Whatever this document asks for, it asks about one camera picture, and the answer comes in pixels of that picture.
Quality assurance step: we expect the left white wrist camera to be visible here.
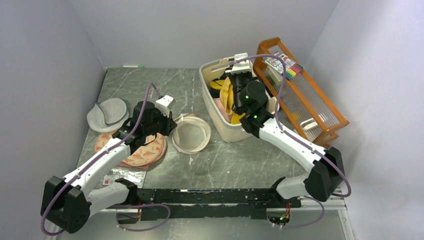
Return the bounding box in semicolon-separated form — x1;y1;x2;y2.
154;95;175;117

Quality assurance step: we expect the black yellow garment in basket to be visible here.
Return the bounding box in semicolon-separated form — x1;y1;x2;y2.
209;79;229;99

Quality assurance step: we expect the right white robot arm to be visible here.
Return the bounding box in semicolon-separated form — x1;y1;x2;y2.
228;72;345;207

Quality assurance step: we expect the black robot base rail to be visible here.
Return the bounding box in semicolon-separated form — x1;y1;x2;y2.
115;188;301;221

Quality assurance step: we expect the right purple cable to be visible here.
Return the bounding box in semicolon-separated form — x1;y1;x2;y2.
211;53;352;199

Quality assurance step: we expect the white mesh laundry bag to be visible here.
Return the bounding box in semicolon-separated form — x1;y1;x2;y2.
171;112;211;155

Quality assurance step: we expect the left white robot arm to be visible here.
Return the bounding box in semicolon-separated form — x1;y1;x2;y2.
40;95;177;236

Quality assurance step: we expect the green white marker pen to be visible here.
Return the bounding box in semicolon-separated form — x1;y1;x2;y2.
122;64;145;69

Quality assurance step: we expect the pink bra in basket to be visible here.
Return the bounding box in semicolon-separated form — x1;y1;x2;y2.
213;98;233;123

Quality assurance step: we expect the cream plastic laundry basket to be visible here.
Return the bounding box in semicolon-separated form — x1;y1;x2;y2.
199;53;277;143

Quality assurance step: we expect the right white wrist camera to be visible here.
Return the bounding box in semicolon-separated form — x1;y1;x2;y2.
225;52;252;75

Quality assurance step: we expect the yellow bra in basket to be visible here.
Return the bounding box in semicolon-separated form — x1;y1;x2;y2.
230;113;245;125

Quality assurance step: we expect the orange wooden rack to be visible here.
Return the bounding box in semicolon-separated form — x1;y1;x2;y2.
253;37;349;148

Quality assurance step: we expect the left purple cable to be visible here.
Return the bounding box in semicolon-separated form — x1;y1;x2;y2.
40;82;163;237

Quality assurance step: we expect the coloured marker pen pack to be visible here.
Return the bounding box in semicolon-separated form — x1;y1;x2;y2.
263;52;304;80

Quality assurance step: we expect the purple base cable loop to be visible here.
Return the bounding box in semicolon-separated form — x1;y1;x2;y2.
115;203;171;232

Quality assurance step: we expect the floral pink laundry bag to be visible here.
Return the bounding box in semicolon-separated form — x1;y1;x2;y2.
94;129;168;168

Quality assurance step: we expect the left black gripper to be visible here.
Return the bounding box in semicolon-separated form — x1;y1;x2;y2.
144;107;178;137

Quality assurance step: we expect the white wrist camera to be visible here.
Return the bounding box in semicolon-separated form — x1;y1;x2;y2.
154;95;175;117
225;52;252;75

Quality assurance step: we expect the mustard yellow bra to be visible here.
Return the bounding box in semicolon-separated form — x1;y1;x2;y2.
219;77;234;114

